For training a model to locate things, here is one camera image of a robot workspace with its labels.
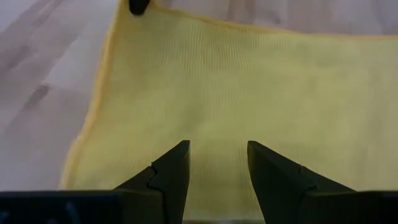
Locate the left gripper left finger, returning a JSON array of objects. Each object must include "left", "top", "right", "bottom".
[{"left": 0, "top": 139, "right": 191, "bottom": 224}]

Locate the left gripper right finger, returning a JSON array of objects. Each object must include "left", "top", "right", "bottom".
[{"left": 247, "top": 139, "right": 398, "bottom": 224}]

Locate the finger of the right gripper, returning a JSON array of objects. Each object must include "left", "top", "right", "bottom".
[{"left": 129, "top": 0, "right": 151, "bottom": 16}]

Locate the yellow microfiber towel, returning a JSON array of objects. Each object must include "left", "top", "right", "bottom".
[{"left": 58, "top": 0, "right": 398, "bottom": 221}]

